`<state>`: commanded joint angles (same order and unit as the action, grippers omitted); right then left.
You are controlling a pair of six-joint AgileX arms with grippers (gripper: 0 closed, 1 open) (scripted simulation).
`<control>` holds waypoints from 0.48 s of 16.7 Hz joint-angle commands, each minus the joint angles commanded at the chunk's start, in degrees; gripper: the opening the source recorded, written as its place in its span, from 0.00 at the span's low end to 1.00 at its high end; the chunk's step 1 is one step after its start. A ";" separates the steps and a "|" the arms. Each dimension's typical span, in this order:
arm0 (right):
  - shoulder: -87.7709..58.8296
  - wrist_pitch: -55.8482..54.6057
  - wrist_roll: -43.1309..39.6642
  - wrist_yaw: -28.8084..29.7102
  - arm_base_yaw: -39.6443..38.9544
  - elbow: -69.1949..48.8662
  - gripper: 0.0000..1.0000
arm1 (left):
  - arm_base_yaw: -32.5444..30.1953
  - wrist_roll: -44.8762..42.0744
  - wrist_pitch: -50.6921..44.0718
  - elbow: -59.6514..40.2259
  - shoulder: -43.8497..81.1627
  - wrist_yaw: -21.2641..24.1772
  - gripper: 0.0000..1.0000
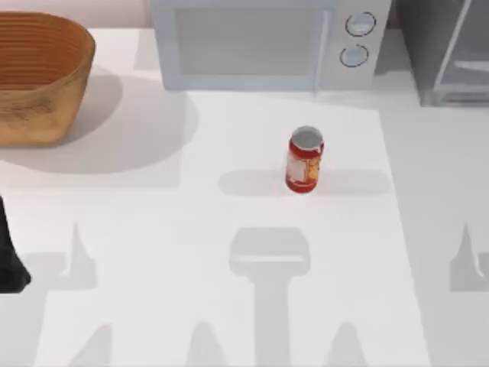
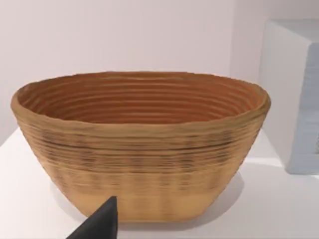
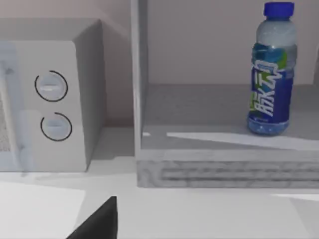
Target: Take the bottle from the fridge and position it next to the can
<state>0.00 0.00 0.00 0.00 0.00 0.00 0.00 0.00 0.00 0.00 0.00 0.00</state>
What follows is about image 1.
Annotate red and white can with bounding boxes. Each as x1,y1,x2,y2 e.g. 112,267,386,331
284,125,326,195

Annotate pale microwave oven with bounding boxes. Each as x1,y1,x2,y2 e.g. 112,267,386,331
147,0,393,95

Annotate microwave knob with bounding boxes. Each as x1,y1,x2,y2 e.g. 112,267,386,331
338,43,370,70
345,11,377,37

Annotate wooden basket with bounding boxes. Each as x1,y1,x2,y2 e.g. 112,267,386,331
0,11,96,148

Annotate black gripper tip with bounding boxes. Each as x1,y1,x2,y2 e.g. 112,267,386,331
0,195,32,294

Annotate microwave door handle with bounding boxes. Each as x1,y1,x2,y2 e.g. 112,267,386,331
313,9,330,95

